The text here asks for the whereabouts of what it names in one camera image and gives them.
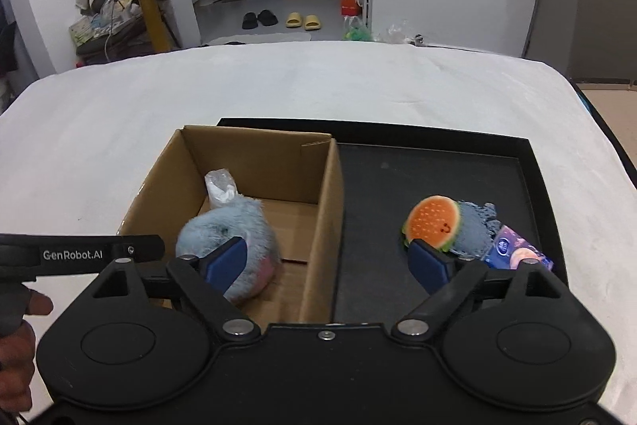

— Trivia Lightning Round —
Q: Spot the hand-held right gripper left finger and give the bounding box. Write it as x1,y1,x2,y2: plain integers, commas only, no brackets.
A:
92,237,262,342

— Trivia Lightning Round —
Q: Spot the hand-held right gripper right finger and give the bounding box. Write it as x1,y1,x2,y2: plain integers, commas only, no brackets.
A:
391,239,571,341

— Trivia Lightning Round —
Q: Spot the fluffy blue plush toy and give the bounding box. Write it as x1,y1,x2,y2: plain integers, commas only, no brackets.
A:
175,196,282,304

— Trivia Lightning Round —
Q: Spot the watermelon slice plush toy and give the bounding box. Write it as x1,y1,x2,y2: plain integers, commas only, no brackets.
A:
401,196,463,253

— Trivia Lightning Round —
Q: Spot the blue knitted cloth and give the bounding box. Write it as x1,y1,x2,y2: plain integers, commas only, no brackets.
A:
454,201,499,262

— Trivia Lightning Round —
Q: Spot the blue tissue packet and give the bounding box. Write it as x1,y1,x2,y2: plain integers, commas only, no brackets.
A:
482,225,555,272

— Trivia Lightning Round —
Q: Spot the black tray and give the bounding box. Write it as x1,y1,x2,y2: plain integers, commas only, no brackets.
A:
217,117,569,323

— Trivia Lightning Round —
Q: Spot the brown cardboard box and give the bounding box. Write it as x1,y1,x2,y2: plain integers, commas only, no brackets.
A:
118,125,345,323

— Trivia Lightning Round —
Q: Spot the person's left hand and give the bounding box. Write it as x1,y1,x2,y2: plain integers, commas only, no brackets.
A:
0,290,55,413

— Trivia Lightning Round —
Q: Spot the crumpled clear plastic bag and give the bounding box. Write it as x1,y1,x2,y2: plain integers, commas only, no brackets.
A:
204,169,239,210

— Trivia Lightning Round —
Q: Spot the white bed sheet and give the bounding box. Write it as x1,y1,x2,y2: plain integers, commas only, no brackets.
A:
0,41,637,425

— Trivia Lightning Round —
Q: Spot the pile of clutter under table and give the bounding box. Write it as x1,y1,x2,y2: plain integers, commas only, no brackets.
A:
68,0,167,68

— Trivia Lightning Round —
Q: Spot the white floor rug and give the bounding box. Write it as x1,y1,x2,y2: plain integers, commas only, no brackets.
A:
205,30,313,48

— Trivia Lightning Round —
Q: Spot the green plastic bag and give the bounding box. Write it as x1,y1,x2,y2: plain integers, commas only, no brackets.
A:
343,16,372,43

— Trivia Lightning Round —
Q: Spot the yellow round table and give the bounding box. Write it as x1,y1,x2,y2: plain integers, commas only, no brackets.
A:
86,0,208,53

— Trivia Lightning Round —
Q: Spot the grey entrance door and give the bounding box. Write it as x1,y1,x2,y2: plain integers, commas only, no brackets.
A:
526,0,637,80

